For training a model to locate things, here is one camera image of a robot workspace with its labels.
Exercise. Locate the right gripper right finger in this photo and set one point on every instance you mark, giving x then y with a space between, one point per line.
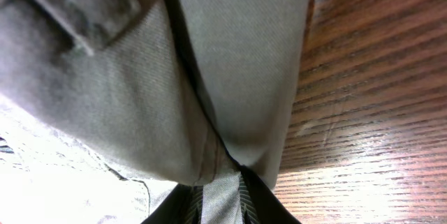
268 208

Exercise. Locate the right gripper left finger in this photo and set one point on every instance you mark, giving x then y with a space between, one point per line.
182 206

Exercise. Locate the grey shorts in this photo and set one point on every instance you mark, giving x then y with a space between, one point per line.
107 105

